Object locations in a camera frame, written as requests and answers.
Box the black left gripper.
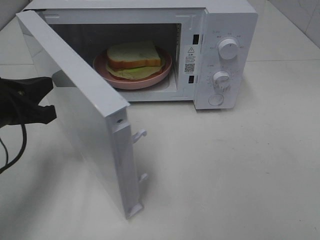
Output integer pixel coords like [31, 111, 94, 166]
[0, 76, 57, 128]

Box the white microwave door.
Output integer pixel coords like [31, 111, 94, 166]
[16, 10, 147, 218]

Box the pink round plate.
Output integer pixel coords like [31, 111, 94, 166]
[92, 46, 172, 90]

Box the toy sandwich with lettuce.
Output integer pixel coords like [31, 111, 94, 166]
[106, 41, 166, 81]

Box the round white door button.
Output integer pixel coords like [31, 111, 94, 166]
[208, 94, 224, 106]

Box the glass microwave turntable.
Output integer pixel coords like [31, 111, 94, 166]
[119, 61, 172, 91]

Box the white warning label sticker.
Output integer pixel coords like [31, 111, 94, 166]
[183, 44, 199, 74]

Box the white microwave oven body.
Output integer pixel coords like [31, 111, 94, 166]
[21, 0, 258, 110]

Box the lower white microwave knob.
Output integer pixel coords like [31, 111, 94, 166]
[212, 71, 231, 89]

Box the white microwave knob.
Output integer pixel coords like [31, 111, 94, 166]
[217, 37, 239, 60]
[212, 71, 231, 89]

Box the upper white microwave knob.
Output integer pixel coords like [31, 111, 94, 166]
[217, 37, 239, 60]

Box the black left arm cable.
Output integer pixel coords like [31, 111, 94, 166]
[0, 84, 28, 175]

